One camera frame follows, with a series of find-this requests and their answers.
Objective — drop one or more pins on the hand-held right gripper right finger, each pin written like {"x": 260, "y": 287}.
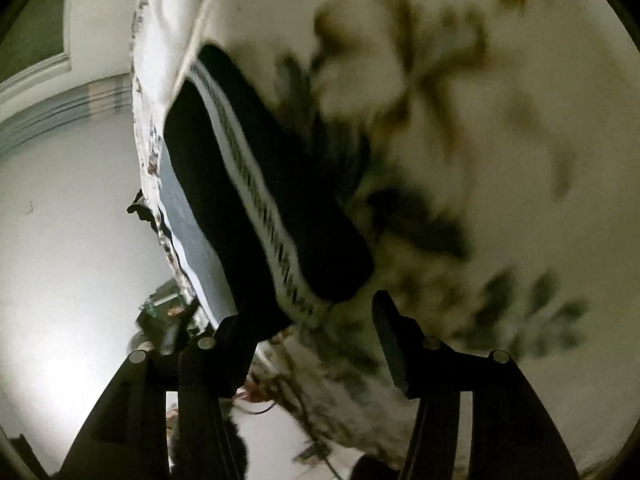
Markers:
{"x": 392, "y": 340}

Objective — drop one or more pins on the window frame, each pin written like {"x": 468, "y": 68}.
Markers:
{"x": 37, "y": 35}

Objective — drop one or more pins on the white plain cloth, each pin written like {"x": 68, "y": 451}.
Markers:
{"x": 167, "y": 25}

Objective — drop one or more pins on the white floral blanket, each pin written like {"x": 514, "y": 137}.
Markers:
{"x": 475, "y": 135}

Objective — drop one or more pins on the small dark cloth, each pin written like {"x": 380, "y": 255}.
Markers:
{"x": 141, "y": 206}

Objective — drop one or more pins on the pile of cluttered things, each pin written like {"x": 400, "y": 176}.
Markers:
{"x": 167, "y": 317}

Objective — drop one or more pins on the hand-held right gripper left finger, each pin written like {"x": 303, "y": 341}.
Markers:
{"x": 235, "y": 340}

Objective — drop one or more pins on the dark fuzzy object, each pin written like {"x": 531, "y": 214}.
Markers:
{"x": 235, "y": 450}

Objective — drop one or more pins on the dark garment with patterned stripes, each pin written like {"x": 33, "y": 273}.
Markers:
{"x": 295, "y": 210}

